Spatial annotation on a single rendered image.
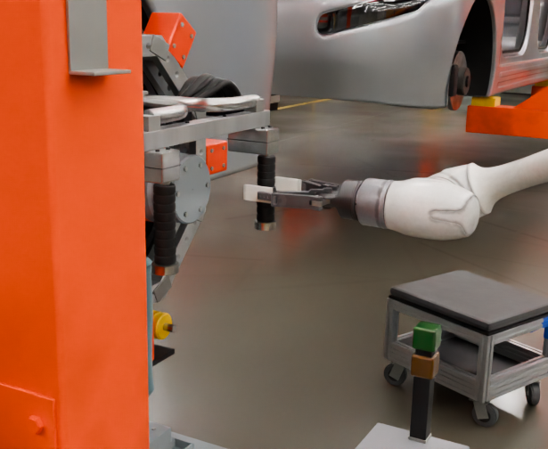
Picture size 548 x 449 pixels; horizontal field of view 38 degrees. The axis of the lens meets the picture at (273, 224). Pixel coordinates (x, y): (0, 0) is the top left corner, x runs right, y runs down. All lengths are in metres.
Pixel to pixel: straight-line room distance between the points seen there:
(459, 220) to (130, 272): 0.64
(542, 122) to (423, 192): 3.51
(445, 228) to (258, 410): 1.25
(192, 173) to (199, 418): 1.15
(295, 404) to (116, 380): 1.58
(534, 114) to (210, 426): 3.09
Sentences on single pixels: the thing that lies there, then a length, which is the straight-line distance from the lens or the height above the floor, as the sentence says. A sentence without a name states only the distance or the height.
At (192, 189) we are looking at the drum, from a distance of 1.48.
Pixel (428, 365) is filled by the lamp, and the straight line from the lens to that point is 1.40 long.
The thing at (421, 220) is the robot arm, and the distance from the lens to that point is 1.43.
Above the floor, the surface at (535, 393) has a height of 0.05.
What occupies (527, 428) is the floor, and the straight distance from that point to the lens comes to 2.57.
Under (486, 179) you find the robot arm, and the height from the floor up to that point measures 0.87.
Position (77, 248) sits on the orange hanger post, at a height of 0.91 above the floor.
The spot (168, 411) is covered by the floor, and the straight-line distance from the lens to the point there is 2.52.
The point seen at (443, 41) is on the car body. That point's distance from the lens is 4.07.
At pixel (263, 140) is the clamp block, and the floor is 0.93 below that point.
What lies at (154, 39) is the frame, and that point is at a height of 1.11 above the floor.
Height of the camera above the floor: 1.16
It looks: 14 degrees down
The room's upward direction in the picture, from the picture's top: 1 degrees clockwise
